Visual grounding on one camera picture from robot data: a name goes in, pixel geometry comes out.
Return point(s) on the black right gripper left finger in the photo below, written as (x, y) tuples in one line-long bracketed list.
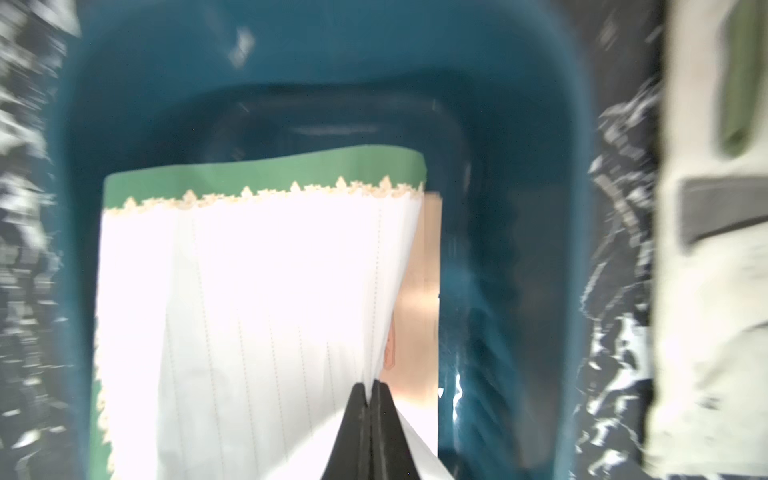
[(350, 458)]

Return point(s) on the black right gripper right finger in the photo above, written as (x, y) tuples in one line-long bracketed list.
[(390, 455)]

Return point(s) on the green bordered stationery paper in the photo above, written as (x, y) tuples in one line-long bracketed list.
[(238, 303)]

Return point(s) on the teal plastic storage box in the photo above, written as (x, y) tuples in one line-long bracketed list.
[(491, 92)]

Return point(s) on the beige stationery paper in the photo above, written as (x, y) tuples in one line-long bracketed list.
[(411, 357)]

